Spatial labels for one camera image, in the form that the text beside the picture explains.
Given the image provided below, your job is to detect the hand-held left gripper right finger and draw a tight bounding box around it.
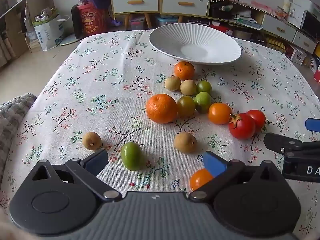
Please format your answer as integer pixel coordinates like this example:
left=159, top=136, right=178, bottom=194
left=188, top=151, right=285, bottom=203

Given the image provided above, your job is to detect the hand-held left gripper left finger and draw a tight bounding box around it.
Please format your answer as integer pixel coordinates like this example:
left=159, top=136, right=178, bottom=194
left=31, top=149, right=123, bottom=203

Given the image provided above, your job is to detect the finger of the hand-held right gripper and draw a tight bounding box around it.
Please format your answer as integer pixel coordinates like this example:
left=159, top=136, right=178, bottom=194
left=264, top=133, right=303, bottom=156
left=305, top=118, right=320, bottom=133

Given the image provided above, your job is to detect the orange tomato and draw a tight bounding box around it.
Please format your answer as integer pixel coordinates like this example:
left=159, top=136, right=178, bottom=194
left=208, top=102, right=233, bottom=125
left=189, top=168, right=214, bottom=192

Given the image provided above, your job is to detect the brown kiwi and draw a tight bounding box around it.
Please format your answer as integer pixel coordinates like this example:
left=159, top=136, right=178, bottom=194
left=174, top=132, right=198, bottom=153
left=164, top=76, right=182, bottom=91
left=180, top=79, right=197, bottom=96
left=82, top=132, right=102, bottom=151

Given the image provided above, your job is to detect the red tomato with stem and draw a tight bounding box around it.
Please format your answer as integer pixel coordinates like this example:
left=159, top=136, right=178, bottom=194
left=229, top=111, right=256, bottom=140

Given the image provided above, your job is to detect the large mandarin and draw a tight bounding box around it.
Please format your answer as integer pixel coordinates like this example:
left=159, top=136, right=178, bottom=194
left=146, top=93, right=178, bottom=124

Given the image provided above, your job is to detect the white ribbed plate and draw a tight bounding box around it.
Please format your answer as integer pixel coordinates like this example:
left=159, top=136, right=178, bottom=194
left=149, top=23, right=242, bottom=65

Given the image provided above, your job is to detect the oblong green fruit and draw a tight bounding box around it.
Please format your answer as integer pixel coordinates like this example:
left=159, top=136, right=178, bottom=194
left=121, top=141, right=142, bottom=171

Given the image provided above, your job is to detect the white patterned box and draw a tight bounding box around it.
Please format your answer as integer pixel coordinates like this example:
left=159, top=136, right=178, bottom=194
left=287, top=45, right=307, bottom=65

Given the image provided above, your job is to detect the floral tablecloth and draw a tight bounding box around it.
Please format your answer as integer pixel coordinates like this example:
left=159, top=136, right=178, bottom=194
left=0, top=29, right=320, bottom=240

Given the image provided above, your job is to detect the egg tray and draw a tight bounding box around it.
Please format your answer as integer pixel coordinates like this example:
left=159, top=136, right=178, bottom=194
left=265, top=37, right=287, bottom=53

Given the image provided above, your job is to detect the grey patterned cushion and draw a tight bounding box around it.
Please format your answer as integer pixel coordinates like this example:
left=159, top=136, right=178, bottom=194
left=0, top=93, right=37, bottom=178

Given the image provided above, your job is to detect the small mandarin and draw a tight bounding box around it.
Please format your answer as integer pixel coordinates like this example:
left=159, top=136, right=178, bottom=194
left=174, top=61, right=195, bottom=81

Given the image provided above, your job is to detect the low white drawer cabinet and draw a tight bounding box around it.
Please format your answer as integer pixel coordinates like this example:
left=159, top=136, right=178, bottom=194
left=260, top=12, right=318, bottom=55

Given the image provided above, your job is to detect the white round base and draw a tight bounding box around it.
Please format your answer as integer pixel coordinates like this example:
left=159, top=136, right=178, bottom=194
left=59, top=34, right=79, bottom=46

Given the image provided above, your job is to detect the white paper bag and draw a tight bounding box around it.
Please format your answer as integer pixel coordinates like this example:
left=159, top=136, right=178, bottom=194
left=32, top=15, right=70, bottom=52

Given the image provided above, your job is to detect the black flat board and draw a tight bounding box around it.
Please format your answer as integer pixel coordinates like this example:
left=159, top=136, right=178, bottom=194
left=71, top=4, right=83, bottom=40

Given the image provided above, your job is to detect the red gift bag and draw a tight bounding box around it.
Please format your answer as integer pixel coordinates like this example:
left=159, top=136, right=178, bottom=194
left=77, top=2, right=110, bottom=37

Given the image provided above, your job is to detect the clear plastic storage box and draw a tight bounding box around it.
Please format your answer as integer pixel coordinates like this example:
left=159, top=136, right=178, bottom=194
left=156, top=15, right=178, bottom=27
left=130, top=17, right=145, bottom=30

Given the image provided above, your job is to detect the wooden shelf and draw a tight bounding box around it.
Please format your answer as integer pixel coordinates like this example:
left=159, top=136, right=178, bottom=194
left=0, top=0, right=55, bottom=65

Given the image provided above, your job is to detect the wooden cabinet with white drawers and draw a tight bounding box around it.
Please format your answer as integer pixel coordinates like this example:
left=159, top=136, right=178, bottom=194
left=109, top=0, right=211, bottom=29

